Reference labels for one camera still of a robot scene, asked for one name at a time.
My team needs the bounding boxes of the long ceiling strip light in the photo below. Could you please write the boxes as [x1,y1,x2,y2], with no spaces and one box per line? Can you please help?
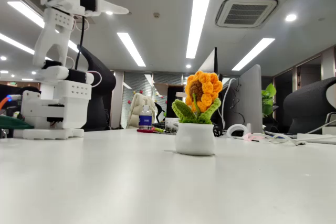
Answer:
[185,0,218,60]
[0,33,36,56]
[117,32,147,68]
[7,1,81,54]
[231,37,276,72]

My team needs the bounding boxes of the thin white cable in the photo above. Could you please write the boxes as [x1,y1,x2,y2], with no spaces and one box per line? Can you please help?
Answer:
[306,120,336,135]

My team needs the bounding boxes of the white power strip cable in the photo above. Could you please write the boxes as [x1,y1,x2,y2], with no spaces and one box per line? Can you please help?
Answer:
[258,131,307,146]

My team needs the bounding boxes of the pink soft strip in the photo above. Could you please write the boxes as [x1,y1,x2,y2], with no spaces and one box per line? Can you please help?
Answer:
[241,132,265,143]

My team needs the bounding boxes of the grey computer monitor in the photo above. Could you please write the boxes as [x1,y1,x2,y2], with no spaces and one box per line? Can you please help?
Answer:
[222,63,264,134]

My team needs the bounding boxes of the black mesh office chair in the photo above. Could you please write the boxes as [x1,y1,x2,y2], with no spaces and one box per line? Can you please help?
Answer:
[282,76,336,134]
[77,45,117,132]

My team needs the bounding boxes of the black camera cable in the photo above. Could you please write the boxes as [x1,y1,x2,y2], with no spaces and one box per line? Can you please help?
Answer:
[74,15,87,70]

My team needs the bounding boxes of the black plug with cable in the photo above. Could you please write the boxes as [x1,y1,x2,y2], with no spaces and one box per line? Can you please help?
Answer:
[212,125,224,138]

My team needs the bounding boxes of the open brown cardboard box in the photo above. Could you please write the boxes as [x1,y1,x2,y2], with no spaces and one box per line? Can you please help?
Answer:
[153,82,187,96]

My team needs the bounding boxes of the white tape roll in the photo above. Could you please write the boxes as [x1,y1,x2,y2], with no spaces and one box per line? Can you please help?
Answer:
[226,123,249,138]

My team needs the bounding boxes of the crochet sunflower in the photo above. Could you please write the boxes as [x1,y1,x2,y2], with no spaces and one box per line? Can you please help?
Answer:
[172,70,223,156]

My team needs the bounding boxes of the white monitor cable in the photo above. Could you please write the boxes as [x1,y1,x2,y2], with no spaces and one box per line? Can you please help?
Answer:
[217,78,237,130]

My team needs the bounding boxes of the clear water bottle blue label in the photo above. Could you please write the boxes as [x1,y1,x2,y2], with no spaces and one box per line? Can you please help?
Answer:
[138,104,153,131]

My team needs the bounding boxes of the orange cable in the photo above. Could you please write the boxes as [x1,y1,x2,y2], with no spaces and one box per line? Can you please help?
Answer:
[0,94,14,111]

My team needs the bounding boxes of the dark green tray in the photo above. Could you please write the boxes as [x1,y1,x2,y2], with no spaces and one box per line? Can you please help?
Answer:
[0,114,35,131]

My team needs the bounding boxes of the clear plastic parts box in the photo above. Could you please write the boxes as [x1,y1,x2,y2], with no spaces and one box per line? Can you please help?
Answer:
[164,118,180,134]

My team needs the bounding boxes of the green leafy plant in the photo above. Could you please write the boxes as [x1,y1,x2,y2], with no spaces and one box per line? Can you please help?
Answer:
[261,82,279,118]

